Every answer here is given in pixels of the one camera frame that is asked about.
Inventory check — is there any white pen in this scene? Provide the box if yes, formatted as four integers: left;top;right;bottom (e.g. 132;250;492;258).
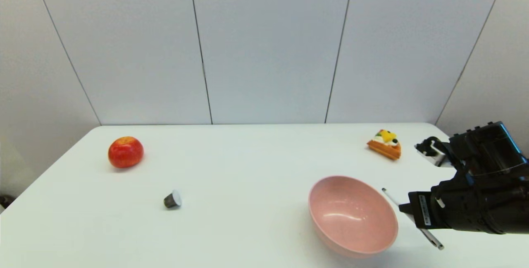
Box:
381;188;445;251

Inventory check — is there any pink bowl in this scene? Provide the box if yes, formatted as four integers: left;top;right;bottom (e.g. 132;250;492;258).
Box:
307;175;399;259

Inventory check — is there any waffle cake slice with fruit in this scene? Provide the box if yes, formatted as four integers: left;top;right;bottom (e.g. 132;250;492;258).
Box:
366;129;401;161

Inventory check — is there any red apple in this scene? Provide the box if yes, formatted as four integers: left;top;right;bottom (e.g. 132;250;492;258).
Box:
108;136;145;169

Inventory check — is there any dark coffee capsule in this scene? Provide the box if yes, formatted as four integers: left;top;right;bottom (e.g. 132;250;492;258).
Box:
164;189;182;209

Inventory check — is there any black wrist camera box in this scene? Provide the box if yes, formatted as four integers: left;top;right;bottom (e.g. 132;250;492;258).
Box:
450;122;529;176

